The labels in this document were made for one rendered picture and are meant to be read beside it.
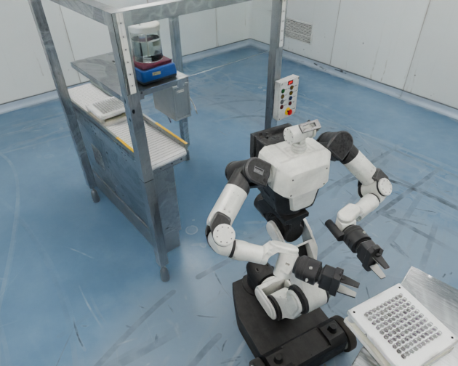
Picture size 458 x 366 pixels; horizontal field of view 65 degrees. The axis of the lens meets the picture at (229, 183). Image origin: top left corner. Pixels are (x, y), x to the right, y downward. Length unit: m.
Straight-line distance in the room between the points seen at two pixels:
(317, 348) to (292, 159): 1.12
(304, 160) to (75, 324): 1.79
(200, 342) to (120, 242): 1.04
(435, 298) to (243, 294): 1.12
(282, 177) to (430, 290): 0.71
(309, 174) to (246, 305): 1.08
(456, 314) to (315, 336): 0.84
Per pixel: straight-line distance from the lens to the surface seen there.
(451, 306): 1.61
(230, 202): 1.30
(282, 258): 1.34
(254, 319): 2.22
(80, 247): 3.00
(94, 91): 3.07
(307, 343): 2.16
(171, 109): 2.00
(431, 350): 1.38
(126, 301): 2.58
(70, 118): 2.92
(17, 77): 5.32
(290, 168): 1.39
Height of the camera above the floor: 2.06
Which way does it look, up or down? 38 degrees down
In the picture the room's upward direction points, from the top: 1 degrees counter-clockwise
